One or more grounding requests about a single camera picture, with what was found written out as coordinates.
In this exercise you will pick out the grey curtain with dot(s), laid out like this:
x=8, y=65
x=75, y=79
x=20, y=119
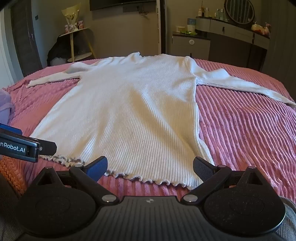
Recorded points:
x=282, y=34

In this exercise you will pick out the pink white plush toy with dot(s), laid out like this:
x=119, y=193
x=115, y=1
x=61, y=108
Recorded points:
x=259, y=27

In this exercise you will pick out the blue white box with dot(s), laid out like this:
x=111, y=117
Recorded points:
x=191, y=24

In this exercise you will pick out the dark cloth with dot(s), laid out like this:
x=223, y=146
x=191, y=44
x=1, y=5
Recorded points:
x=57, y=49

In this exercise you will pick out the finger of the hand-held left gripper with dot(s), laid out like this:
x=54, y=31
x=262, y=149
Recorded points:
x=48, y=147

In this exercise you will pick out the small pink gift box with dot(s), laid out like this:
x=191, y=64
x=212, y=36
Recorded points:
x=67, y=27
x=81, y=24

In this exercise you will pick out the green cloth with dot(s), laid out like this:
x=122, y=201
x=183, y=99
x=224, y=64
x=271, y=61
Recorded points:
x=190, y=33

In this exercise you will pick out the wall television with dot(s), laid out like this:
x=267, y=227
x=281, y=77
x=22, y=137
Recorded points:
x=115, y=3

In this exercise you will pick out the round white side table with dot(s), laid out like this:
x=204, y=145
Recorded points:
x=79, y=56

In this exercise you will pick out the grey bedside cabinet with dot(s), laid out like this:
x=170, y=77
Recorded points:
x=185, y=48

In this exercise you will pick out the dark door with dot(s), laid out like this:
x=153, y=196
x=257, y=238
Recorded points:
x=25, y=34

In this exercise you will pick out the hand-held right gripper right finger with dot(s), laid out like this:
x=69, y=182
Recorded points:
x=203, y=170

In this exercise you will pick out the lilac cloth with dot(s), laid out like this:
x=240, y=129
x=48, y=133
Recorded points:
x=4, y=104

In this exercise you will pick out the grey dressing table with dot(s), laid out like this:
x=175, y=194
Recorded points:
x=231, y=30

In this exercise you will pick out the pink ribbed blanket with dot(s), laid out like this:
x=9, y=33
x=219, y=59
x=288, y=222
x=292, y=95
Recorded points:
x=242, y=129

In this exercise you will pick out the white waste bin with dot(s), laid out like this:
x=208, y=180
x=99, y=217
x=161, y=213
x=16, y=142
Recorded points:
x=57, y=62

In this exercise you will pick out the round mirror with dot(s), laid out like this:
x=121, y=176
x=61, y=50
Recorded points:
x=239, y=10

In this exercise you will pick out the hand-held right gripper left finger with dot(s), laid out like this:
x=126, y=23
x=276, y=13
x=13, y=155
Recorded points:
x=97, y=167

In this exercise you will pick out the wrapped flower bouquet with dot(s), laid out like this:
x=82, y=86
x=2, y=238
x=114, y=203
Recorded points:
x=70, y=16

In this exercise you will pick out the white jar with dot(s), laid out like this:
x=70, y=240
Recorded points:
x=180, y=29

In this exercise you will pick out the white ribbed sweater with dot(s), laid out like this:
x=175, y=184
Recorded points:
x=138, y=111

